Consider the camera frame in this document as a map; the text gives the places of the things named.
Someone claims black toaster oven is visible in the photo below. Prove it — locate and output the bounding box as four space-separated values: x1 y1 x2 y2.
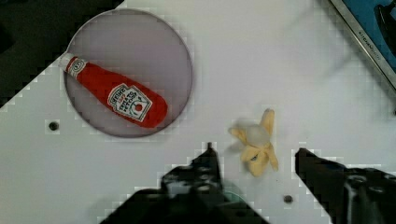
329 0 396 89

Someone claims red plush ketchup bottle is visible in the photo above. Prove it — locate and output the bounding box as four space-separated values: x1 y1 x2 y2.
59 53 168 128

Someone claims peeled plush banana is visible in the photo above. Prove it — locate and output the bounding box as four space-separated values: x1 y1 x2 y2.
230 108 278 177

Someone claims round grey plate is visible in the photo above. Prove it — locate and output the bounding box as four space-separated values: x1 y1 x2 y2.
64 8 193 138

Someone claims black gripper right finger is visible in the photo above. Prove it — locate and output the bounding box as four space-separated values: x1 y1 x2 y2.
295 148 396 224

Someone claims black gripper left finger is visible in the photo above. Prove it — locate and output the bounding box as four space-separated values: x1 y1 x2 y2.
100 144 270 224

